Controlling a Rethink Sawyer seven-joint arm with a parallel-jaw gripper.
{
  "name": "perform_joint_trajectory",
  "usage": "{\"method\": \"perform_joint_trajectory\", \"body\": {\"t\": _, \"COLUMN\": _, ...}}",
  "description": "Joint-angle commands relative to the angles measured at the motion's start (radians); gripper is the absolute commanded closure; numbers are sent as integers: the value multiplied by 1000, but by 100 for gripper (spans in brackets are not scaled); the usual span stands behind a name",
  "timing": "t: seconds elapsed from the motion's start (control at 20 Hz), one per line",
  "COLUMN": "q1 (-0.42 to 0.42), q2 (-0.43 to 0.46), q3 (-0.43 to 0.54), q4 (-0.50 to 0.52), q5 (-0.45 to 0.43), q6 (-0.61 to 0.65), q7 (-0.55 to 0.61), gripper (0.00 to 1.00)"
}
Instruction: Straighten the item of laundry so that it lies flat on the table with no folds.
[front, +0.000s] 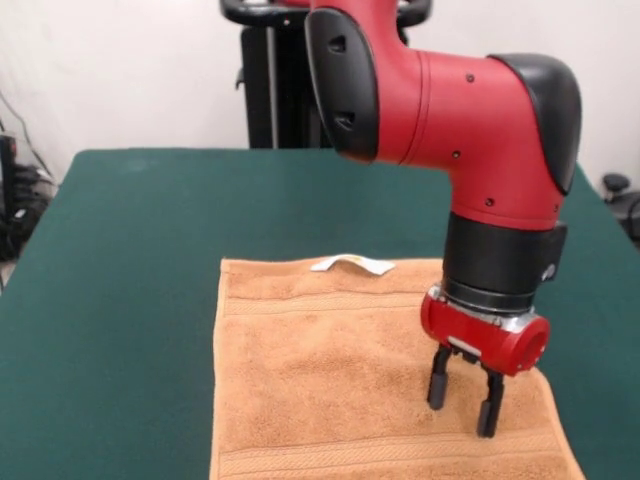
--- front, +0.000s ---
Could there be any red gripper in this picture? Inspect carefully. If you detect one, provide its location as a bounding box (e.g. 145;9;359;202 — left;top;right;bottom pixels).
418;285;552;439

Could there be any orange terry towel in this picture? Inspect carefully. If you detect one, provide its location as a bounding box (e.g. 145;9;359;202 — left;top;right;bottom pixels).
208;253;586;480

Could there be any black office chair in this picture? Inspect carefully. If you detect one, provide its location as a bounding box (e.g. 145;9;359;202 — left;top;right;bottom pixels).
602;172;640;251

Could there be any dark green table cloth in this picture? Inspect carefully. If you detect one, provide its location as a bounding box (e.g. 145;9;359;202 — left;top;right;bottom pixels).
0;147;640;480

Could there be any black electronics box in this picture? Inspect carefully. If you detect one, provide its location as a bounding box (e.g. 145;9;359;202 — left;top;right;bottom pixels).
0;132;19;211

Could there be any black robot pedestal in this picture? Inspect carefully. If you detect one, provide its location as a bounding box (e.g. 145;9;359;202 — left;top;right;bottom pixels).
234;24;341;150

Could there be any black cable bundle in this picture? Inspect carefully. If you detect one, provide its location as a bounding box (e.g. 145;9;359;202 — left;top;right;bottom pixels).
0;164;56;261

